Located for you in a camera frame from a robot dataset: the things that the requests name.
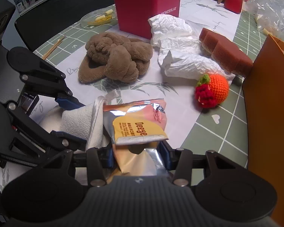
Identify white oven mitt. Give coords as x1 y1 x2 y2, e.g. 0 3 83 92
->
39 91 118 151

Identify black chair far side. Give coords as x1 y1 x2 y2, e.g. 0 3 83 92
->
15 0 114 51

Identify clear plastic bag with bread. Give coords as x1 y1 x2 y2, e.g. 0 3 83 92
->
245 0 284 41

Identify orange crochet fruit toy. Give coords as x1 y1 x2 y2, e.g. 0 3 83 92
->
194 74 229 109

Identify glass dish with peels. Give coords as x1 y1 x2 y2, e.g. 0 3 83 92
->
80 7 116 27

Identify green checkered tablecloth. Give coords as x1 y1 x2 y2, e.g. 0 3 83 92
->
34 0 266 167

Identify black smartphone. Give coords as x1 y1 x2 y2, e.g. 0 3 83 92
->
17 90 39 116

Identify foil snack packet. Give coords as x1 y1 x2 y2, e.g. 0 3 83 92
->
103 98 169 176

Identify red mug with handle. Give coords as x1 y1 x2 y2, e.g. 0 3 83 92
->
217 0 244 14

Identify magenta cube box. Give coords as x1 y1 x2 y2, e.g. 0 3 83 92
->
114 0 180 39

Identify white plastic bag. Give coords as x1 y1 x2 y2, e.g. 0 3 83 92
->
148 14 235 84

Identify wooden chopsticks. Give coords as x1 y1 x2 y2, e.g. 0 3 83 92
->
42 36 66 60

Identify red-brown sponge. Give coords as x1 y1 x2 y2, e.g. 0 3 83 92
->
199 28 253 77

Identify white paper table runner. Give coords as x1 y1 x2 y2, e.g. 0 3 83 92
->
0 0 242 192

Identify orange cardboard box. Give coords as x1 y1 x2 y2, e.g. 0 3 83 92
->
243 35 284 226

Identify brown plush towel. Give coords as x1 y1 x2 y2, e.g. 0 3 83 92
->
78 32 153 84

